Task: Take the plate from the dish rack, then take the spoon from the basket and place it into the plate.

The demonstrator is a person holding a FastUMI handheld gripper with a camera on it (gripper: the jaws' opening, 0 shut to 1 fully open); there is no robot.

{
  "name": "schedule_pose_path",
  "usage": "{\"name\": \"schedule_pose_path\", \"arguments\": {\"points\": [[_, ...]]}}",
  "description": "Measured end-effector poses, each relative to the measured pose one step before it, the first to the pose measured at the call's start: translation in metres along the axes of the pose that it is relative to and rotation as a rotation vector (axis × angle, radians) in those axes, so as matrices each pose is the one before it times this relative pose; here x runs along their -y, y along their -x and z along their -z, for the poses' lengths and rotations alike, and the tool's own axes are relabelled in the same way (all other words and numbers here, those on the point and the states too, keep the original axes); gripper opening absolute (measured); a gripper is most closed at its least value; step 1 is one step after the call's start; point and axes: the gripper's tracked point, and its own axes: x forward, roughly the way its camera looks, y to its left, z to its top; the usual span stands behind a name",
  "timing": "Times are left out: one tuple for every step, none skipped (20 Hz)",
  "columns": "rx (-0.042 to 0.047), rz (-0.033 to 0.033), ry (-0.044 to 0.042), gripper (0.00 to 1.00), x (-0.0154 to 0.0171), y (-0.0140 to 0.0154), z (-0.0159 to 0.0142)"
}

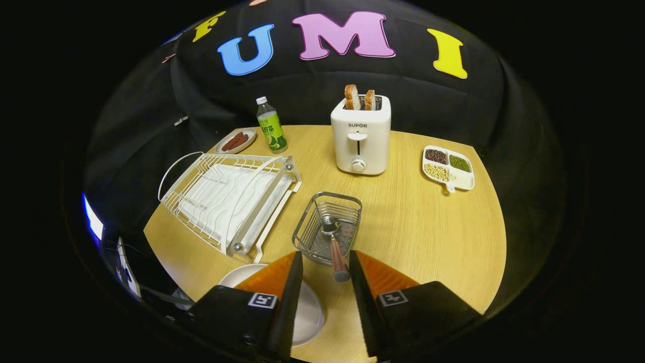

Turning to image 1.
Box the white toaster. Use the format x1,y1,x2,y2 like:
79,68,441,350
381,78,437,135
330,94,393,176

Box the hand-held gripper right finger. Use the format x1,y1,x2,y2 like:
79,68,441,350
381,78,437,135
349,250,482,362

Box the metal wire basket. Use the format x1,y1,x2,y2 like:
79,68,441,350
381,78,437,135
291,191,363,267

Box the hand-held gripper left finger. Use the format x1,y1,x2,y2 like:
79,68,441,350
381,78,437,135
189,251,304,361

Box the green label drink bottle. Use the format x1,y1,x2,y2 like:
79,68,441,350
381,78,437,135
255,96,289,154

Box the white divided dish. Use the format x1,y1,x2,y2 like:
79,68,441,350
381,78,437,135
422,145,476,194

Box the white wire dish rack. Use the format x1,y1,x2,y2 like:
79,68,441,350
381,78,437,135
158,151,303,264

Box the small beige plate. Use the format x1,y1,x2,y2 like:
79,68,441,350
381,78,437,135
215,127,258,155

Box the grey round plate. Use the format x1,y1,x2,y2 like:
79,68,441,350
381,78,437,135
219,263,326,347

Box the pile of yellow beans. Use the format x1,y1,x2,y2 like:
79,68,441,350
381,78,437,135
424,164,450,183

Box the metal spoon with red handle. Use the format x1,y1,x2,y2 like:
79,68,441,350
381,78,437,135
320,216,352,283

